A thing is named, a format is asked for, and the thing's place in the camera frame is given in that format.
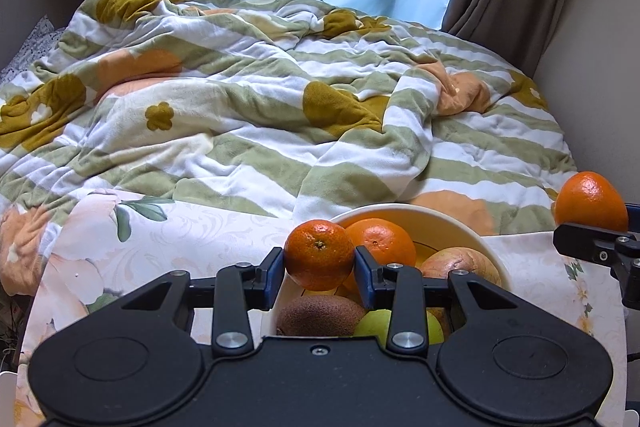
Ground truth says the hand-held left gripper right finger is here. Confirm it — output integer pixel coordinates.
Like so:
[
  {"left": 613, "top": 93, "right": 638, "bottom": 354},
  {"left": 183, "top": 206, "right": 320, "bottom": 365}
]
[{"left": 354, "top": 246, "right": 518, "bottom": 356}]

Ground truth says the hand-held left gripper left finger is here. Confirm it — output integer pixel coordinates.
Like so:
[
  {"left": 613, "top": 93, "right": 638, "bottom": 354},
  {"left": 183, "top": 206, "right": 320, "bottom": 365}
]
[{"left": 121, "top": 247, "right": 286, "bottom": 358}]

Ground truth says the large orange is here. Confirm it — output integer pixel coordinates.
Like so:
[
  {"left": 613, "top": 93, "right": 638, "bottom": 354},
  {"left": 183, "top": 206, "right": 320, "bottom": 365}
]
[
  {"left": 345, "top": 218, "right": 417, "bottom": 293},
  {"left": 554, "top": 171, "right": 630, "bottom": 233}
]

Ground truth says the green apple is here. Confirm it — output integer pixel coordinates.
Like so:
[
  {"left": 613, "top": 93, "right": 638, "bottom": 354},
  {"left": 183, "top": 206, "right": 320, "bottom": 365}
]
[{"left": 354, "top": 307, "right": 446, "bottom": 348}]

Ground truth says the small mandarin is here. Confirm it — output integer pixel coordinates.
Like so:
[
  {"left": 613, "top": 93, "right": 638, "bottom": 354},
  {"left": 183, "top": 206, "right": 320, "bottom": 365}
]
[{"left": 283, "top": 219, "right": 356, "bottom": 292}]

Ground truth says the brown kiwi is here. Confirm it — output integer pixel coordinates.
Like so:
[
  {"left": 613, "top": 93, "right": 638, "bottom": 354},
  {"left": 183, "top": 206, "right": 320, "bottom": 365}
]
[{"left": 276, "top": 294, "right": 368, "bottom": 338}]

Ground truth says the cream ceramic bowl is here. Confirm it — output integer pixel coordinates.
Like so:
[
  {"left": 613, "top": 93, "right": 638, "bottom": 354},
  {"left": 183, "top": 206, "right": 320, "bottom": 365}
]
[{"left": 272, "top": 203, "right": 513, "bottom": 343}]

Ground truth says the yellow-red apple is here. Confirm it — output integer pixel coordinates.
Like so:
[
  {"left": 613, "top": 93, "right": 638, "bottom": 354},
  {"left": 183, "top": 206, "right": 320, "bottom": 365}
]
[{"left": 415, "top": 247, "right": 502, "bottom": 323}]

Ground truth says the floral tablecloth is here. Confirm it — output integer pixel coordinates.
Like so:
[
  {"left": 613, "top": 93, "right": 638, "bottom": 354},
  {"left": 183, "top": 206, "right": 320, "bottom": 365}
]
[{"left": 15, "top": 189, "right": 628, "bottom": 427}]

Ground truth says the striped floral blanket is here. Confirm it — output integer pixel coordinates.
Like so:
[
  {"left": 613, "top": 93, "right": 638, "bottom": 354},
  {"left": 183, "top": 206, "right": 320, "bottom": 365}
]
[{"left": 0, "top": 0, "right": 578, "bottom": 253}]

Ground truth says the grey speckled bedsheet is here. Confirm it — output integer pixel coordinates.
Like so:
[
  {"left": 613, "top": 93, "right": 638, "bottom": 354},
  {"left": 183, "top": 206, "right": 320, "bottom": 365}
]
[{"left": 0, "top": 16, "right": 67, "bottom": 84}]

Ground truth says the beige headboard panel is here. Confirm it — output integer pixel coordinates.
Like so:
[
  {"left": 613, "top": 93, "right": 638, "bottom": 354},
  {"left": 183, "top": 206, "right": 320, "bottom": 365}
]
[{"left": 0, "top": 0, "right": 85, "bottom": 75}]

